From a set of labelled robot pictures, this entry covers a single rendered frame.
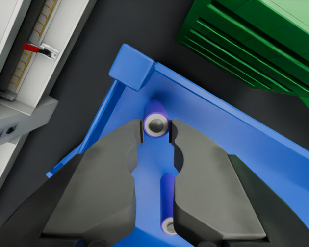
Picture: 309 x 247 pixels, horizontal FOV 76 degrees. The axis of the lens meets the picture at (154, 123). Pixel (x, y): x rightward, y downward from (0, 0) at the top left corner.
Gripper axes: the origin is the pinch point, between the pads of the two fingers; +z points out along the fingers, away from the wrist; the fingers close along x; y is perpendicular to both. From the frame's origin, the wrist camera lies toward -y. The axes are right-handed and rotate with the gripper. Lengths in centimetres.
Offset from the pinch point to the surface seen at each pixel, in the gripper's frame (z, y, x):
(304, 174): 4.3, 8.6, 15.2
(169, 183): 2.5, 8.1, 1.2
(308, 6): 16.6, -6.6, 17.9
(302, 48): 13.7, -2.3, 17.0
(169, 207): -0.8, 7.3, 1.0
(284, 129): 49, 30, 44
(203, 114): 5.9, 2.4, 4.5
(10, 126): 29.5, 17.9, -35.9
